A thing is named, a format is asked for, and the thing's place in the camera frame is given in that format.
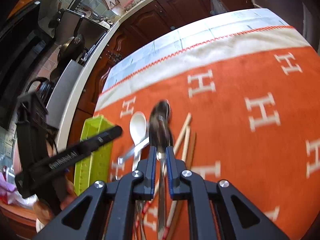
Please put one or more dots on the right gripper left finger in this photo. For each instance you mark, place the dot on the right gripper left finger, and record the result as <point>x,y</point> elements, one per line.
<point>104,210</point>

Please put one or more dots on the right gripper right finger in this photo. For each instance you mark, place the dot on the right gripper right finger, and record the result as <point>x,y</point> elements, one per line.
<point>217,210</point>

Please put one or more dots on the large steel spoon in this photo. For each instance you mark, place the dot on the large steel spoon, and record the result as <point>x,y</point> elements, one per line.
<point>160,138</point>

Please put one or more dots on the person's left hand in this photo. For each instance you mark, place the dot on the person's left hand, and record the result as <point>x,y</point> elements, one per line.
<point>53,196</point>

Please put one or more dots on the dark bamboo chopstick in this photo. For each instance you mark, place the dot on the dark bamboo chopstick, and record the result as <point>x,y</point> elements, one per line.
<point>180,204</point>

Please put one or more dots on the lime green plastic tray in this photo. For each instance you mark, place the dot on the lime green plastic tray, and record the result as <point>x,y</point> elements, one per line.
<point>96,166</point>

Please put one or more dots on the steel spoon behind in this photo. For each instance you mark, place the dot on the steel spoon behind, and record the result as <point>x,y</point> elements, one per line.
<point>133,151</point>

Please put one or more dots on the white ceramic spoon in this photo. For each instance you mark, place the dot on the white ceramic spoon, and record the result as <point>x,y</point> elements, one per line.
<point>138,129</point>

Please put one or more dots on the red-banded bamboo chopstick left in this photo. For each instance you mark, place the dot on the red-banded bamboo chopstick left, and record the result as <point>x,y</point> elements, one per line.
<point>177,145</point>

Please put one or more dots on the black frying pan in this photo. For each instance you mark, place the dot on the black frying pan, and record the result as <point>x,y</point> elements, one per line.
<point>74,46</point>

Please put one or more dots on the orange H-pattern cloth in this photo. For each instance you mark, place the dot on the orange H-pattern cloth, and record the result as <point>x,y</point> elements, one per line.
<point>253,98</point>

